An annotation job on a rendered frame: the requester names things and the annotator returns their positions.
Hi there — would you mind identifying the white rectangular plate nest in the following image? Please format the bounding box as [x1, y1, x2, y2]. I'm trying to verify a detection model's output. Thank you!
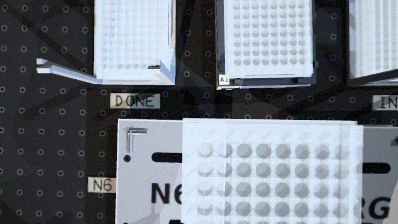
[115, 118, 183, 224]

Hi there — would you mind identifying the white rectangular plate with rg marking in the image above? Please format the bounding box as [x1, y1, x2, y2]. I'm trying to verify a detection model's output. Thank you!
[357, 124, 398, 224]

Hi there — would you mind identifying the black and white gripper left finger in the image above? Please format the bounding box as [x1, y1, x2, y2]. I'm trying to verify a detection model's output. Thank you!
[169, 219, 184, 224]

